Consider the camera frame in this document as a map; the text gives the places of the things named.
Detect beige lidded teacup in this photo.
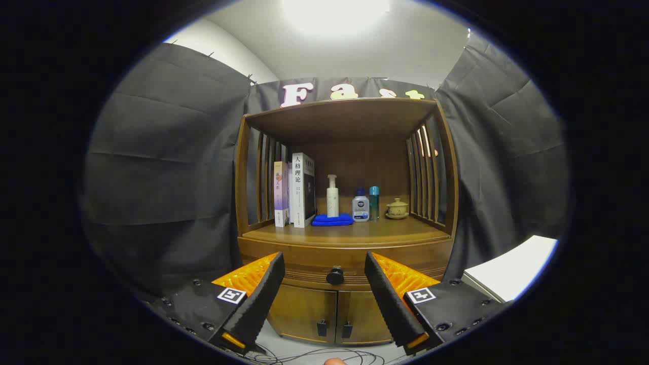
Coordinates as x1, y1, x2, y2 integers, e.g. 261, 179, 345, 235
385, 198, 409, 220

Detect brown wooden cabinet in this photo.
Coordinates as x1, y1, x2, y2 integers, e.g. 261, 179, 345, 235
234, 97, 459, 345

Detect purple book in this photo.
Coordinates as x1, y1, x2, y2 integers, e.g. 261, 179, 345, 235
274, 161, 290, 227

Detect brown wooden drawer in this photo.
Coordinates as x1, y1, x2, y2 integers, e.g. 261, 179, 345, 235
238, 237, 453, 291

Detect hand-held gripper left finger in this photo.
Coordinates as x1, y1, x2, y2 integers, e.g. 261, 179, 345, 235
150, 252, 285, 355

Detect brown wooden countertop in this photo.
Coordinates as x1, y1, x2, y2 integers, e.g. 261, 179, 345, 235
242, 217, 451, 248

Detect white appliance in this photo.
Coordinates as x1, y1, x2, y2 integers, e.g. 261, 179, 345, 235
461, 235, 558, 303

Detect blue folded cloth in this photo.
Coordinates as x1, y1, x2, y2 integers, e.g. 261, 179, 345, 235
311, 213, 354, 227

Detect white bottle with blue cap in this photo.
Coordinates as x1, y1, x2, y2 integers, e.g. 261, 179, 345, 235
352, 188, 370, 222

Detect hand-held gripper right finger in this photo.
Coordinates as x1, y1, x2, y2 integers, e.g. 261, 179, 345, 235
364, 251, 513, 355

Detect black floor cables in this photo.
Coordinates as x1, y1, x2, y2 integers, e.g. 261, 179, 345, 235
243, 345, 386, 365

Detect white pump bottle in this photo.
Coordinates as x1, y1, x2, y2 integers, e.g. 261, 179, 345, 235
327, 174, 339, 218

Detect wooden cabinet door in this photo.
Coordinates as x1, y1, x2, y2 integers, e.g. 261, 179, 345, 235
267, 284, 338, 344
336, 290, 393, 345

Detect white and black book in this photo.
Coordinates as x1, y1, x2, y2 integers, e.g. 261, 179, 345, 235
289, 153, 316, 228

